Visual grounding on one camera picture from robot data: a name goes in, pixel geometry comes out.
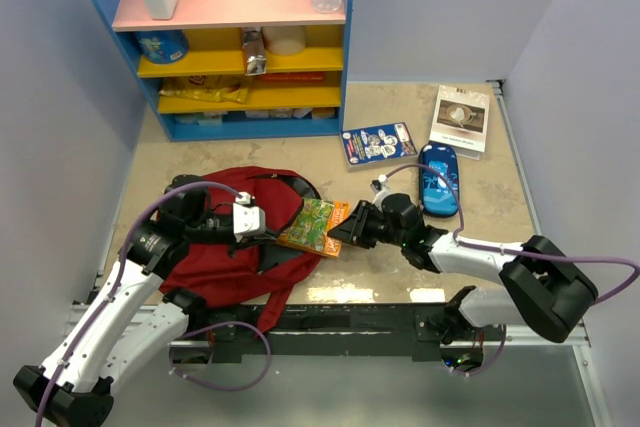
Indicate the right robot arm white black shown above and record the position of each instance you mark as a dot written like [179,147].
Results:
[540,287]

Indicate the blue shelf unit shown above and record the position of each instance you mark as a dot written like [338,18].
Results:
[213,29]

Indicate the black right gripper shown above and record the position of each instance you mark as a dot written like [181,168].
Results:
[354,227]

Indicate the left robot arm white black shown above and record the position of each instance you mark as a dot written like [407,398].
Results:
[75,384]

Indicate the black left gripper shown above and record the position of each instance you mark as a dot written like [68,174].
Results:
[233,243]

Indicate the yellow chips bag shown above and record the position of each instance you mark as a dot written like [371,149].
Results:
[208,88]

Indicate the blue snack can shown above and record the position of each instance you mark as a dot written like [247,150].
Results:
[164,46]

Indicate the white round container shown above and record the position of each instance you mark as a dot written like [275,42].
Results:
[284,40]

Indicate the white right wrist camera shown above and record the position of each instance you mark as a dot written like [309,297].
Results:
[381,189]

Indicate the blue dinosaur pencil case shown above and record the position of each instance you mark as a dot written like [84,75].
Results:
[434,194]

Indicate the white coffee cover book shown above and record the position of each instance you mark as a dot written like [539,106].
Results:
[460,120]

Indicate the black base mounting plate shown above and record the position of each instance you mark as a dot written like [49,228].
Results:
[423,331]

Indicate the blue cartoon book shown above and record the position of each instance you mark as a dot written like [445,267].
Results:
[378,145]

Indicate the silver snack packet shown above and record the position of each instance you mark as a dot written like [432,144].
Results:
[254,52]

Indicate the orange treehouse book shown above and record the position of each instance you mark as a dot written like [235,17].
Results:
[309,231]

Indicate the red flat box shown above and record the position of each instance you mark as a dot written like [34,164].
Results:
[299,77]

